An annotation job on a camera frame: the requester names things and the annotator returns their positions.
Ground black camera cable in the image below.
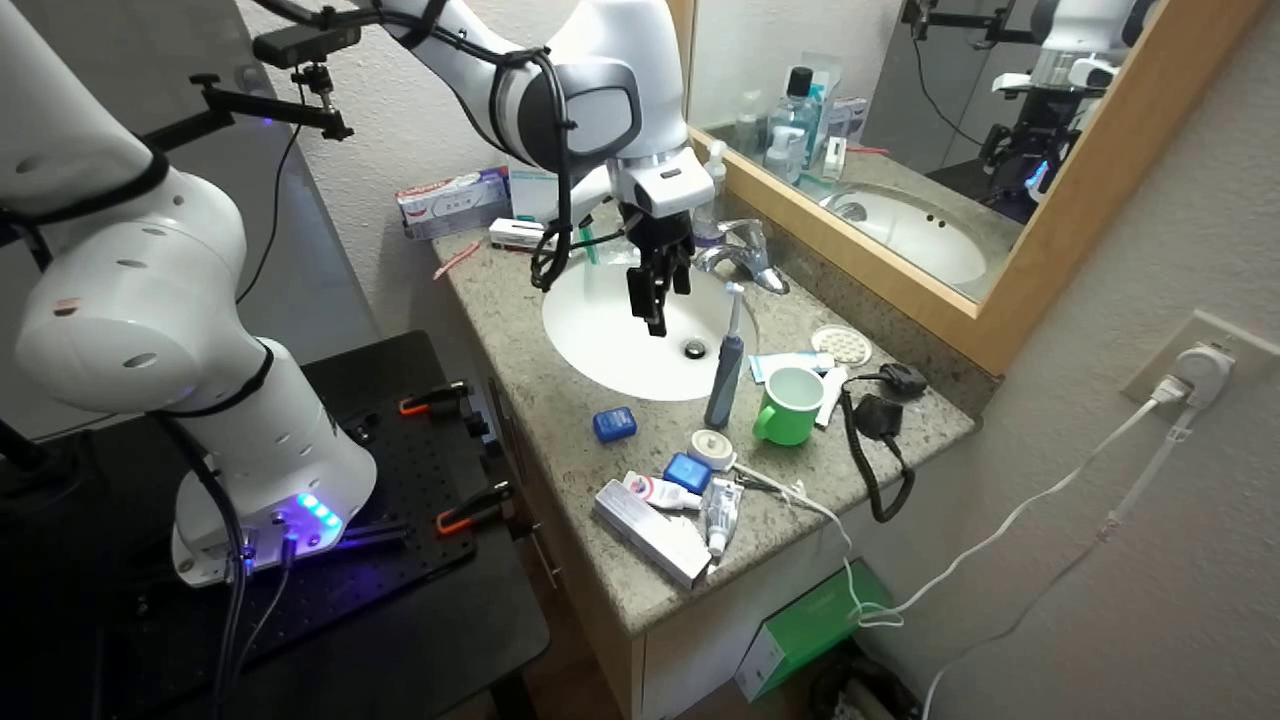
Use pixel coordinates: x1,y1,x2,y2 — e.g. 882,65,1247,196
236,121,307,300

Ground thin grey wall cable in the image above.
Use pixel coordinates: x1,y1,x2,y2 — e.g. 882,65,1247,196
915,404,1206,720

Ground pink toothbrush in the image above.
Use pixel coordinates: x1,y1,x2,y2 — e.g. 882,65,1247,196
428,238,495,283

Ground white round soap disc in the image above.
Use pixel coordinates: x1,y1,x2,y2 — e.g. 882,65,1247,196
810,323,876,368

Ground clear plastic container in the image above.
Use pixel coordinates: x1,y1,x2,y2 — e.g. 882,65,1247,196
499,160,557,225

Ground small white soap dispenser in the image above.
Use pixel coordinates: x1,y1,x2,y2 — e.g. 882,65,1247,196
691,138,737,252

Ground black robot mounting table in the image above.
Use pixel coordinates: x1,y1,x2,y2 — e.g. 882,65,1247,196
0,328,554,720

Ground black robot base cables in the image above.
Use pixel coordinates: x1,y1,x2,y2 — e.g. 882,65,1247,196
197,436,305,720

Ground small blue floss container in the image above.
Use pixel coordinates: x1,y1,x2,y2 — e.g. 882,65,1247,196
589,404,642,450

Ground wooden framed mirror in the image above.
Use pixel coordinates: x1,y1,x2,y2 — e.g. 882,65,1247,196
664,0,1276,375

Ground beige wall outlet plate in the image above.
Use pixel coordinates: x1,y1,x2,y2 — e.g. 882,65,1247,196
1124,307,1280,416

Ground beige vanity cabinet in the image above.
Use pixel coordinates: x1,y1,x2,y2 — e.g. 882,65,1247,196
486,386,872,720

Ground green mug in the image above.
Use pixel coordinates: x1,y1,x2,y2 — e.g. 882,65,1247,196
752,361,832,453

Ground small white pink tube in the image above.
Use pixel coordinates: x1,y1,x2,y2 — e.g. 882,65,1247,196
625,477,708,519

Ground white sink basin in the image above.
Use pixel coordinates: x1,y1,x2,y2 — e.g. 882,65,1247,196
537,250,766,410

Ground green cardboard box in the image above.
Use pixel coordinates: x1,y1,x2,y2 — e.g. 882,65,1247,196
731,555,900,708

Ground orange black clamp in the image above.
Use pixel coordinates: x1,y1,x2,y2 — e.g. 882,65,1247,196
431,477,516,543
393,375,477,425

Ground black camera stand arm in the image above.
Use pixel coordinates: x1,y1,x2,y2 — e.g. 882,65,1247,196
126,61,360,167

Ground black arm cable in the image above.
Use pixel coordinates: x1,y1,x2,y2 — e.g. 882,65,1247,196
251,0,633,298

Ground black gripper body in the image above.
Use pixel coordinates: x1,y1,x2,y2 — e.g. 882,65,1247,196
622,196,699,275

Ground white toothpaste carton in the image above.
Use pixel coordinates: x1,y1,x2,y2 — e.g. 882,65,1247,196
393,164,516,242

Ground black corded hair appliance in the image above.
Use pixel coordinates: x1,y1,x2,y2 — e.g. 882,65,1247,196
837,361,931,529

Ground white charger cable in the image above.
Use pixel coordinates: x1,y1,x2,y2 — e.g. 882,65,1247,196
726,375,1195,637

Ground white power adapter plug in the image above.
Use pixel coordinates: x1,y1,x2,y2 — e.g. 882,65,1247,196
1154,339,1241,416

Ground chrome faucet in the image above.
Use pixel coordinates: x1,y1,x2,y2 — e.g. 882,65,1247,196
691,217,795,300

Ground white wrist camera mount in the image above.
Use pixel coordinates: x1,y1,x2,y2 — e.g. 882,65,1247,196
622,149,720,219

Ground white toothpaste tube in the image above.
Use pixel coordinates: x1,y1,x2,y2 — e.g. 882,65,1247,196
697,477,749,566

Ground blue square container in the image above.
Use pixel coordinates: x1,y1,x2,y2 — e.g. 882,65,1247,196
662,453,715,500

